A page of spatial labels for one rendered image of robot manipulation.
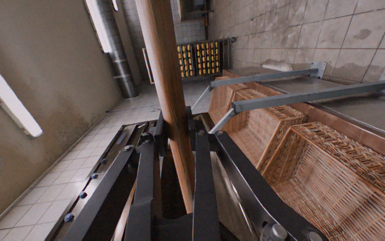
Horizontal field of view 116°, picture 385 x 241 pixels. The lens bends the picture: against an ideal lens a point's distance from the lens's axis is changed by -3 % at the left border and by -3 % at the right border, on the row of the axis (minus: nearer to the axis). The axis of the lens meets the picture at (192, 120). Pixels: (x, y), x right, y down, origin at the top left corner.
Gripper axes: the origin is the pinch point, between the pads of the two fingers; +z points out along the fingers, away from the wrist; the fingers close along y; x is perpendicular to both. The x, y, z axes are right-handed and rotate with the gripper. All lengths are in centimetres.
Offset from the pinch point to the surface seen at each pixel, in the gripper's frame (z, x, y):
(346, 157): 9, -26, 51
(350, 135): 17, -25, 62
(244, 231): 13, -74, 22
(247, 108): 38, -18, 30
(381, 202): 0, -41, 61
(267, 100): 38, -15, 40
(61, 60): 173, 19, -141
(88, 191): 54, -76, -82
